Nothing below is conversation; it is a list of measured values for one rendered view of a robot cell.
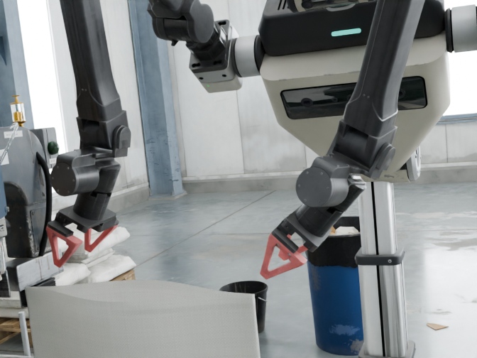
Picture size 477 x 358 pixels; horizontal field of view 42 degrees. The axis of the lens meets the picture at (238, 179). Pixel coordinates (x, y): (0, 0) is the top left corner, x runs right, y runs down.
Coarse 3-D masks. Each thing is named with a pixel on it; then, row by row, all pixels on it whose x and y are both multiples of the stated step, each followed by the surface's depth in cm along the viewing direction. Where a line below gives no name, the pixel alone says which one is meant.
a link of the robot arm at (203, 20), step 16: (160, 0) 115; (176, 0) 117; (192, 0) 118; (160, 16) 120; (176, 16) 119; (192, 16) 118; (208, 16) 123; (160, 32) 124; (192, 32) 120; (208, 32) 124
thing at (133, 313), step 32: (32, 288) 119; (64, 288) 119; (96, 288) 119; (128, 288) 118; (160, 288) 115; (192, 288) 110; (32, 320) 120; (64, 320) 114; (96, 320) 107; (128, 320) 104; (160, 320) 104; (192, 320) 104; (224, 320) 103; (256, 320) 102; (64, 352) 116; (96, 352) 109; (128, 352) 105; (160, 352) 104; (192, 352) 104; (224, 352) 104; (256, 352) 103
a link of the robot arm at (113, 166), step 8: (96, 160) 106; (104, 160) 108; (112, 160) 110; (104, 168) 107; (112, 168) 108; (120, 168) 110; (104, 176) 108; (112, 176) 109; (104, 184) 108; (112, 184) 110; (96, 192) 110; (104, 192) 109
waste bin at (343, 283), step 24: (336, 240) 308; (360, 240) 308; (312, 264) 323; (336, 264) 311; (312, 288) 328; (336, 288) 314; (312, 312) 336; (336, 312) 317; (360, 312) 314; (336, 336) 320; (360, 336) 317
